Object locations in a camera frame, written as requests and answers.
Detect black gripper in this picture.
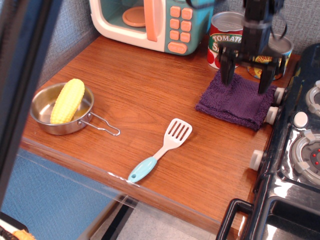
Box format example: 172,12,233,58
218,17,287,94

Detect purple towel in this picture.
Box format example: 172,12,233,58
195,71,277,131

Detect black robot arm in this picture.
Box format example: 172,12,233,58
218,0,288,94

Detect yellow pineapple slices can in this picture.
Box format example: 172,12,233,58
247,34,294,80

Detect tomato sauce can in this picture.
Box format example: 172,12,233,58
207,11,244,69

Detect white stove knob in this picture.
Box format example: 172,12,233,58
264,106,279,125
273,87,286,105
249,149,264,171

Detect toy microwave oven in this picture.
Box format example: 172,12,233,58
89,0,214,56

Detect white and teal spatula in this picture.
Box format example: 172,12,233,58
128,118,193,183

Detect black toy stove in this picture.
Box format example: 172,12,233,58
216,43,320,240

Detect yellow toy corn cob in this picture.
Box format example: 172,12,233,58
50,78,85,124

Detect small steel pan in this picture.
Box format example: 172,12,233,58
30,82,121,136

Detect orange plush object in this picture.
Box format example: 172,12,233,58
0,226,36,240

